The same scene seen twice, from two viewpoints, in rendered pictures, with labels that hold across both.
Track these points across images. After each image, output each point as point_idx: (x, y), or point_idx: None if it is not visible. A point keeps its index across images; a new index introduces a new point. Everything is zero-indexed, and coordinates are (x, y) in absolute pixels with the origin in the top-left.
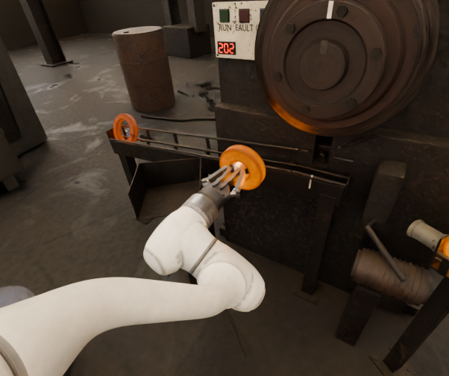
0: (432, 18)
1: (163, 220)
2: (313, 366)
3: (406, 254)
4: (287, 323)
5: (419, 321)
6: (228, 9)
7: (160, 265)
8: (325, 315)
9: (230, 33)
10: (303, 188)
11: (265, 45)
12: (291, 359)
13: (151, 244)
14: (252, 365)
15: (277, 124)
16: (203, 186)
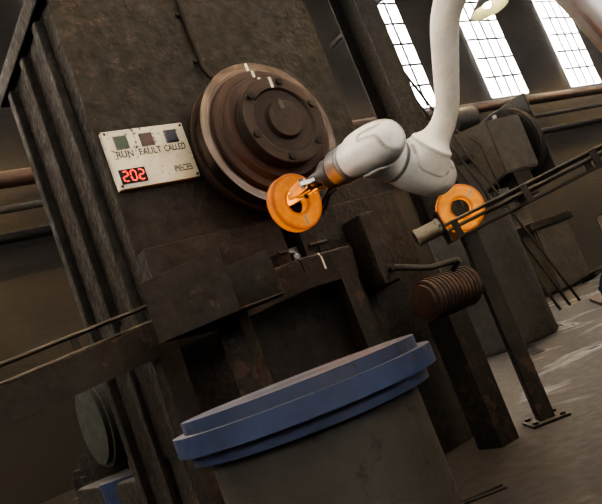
0: (312, 98)
1: (350, 135)
2: (537, 449)
3: (427, 324)
4: (467, 476)
5: (498, 305)
6: (125, 135)
7: (399, 125)
8: (468, 458)
9: (133, 158)
10: (320, 273)
11: (217, 128)
12: (522, 461)
13: (377, 120)
14: (522, 481)
15: (238, 236)
16: (304, 185)
